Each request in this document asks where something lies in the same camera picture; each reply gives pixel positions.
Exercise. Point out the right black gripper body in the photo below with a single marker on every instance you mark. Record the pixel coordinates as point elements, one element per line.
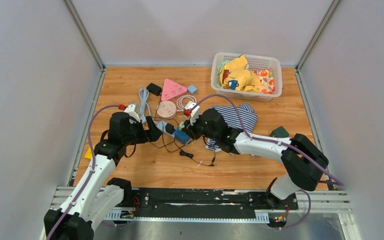
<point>198,129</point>

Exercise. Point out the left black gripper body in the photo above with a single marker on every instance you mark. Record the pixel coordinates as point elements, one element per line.
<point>136,134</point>

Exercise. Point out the light blue power strip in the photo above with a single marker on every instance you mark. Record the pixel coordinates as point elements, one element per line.
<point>162,126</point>

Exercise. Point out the blue cube charger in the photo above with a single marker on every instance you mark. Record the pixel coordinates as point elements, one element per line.
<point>181,137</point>

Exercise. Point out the black adapter with cable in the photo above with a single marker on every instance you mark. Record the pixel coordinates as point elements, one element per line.
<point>179,148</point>

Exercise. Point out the pink triangular power strip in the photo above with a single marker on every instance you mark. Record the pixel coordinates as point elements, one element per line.
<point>172,90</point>

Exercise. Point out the yellow power adapter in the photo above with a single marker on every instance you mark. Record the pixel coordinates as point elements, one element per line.
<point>88,154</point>

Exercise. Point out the dark green cube charger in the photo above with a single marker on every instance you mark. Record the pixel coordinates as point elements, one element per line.
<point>279,132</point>

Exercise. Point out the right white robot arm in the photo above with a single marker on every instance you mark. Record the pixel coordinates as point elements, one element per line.
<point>305,164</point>

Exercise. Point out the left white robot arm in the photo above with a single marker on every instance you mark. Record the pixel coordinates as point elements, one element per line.
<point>88,204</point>

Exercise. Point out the pink round power strip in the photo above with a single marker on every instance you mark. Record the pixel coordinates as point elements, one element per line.
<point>166,110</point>

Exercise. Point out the light blue small charger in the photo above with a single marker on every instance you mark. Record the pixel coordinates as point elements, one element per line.
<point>192,89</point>

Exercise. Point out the blue striped shirt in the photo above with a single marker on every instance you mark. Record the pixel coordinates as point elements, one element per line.
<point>248,116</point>

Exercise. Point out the black adapter at back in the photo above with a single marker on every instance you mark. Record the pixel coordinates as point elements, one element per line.
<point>154,89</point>

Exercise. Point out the yellow clothes in basket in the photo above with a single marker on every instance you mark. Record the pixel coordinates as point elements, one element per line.
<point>236,75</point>

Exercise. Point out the white plastic basket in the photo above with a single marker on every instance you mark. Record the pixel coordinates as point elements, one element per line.
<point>256,62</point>

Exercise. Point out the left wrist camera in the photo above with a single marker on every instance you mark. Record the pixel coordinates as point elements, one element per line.
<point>132,110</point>

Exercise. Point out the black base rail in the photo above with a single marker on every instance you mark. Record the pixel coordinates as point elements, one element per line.
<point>201,205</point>

